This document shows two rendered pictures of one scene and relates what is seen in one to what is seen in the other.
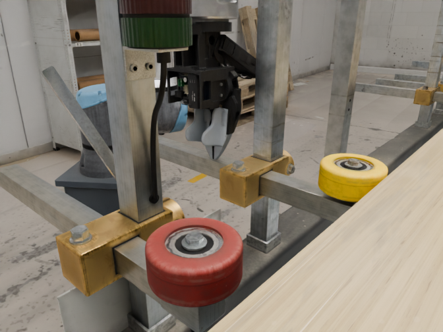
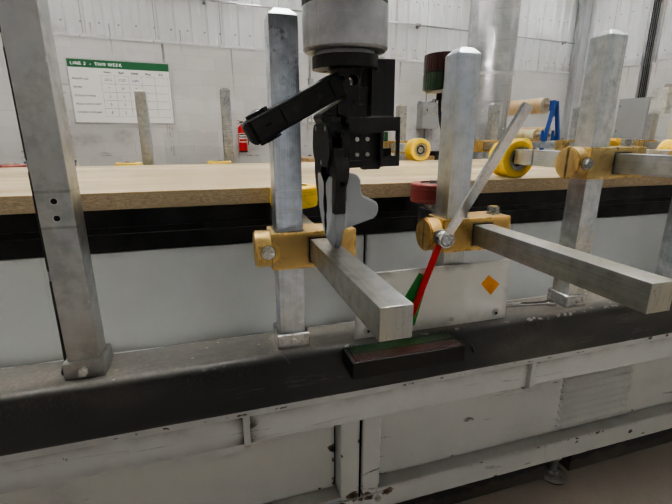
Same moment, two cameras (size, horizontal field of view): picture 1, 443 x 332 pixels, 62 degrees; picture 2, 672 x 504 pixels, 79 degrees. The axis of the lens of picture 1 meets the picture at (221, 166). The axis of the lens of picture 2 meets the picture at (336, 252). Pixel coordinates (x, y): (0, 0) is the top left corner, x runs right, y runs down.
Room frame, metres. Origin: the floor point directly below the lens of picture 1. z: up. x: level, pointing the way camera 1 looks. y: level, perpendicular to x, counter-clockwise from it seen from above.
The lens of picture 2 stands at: (0.98, 0.26, 0.99)
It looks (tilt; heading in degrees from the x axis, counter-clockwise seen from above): 16 degrees down; 212
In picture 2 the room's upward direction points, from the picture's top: straight up
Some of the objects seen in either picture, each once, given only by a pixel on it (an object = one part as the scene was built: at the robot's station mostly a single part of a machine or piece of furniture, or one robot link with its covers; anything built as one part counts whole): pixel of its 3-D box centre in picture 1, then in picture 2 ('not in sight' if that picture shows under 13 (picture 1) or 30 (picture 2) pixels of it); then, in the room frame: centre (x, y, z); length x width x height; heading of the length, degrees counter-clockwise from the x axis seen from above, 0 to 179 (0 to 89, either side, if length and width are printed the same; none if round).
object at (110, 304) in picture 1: (155, 275); (436, 297); (0.41, 0.09, 0.75); 0.26 x 0.01 x 0.10; 139
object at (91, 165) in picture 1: (107, 153); not in sight; (1.16, 0.38, 0.65); 0.19 x 0.19 x 0.10
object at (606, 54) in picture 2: not in sight; (583, 190); (0.18, 0.26, 0.90); 0.03 x 0.03 x 0.48; 49
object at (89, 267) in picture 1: (128, 239); (461, 230); (0.35, 0.10, 0.85); 0.13 x 0.06 x 0.05; 139
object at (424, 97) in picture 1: (427, 94); not in sight; (1.29, -0.72, 0.82); 0.13 x 0.06 x 0.05; 139
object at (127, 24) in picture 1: (157, 31); (443, 82); (0.34, 0.06, 1.07); 0.06 x 0.06 x 0.02
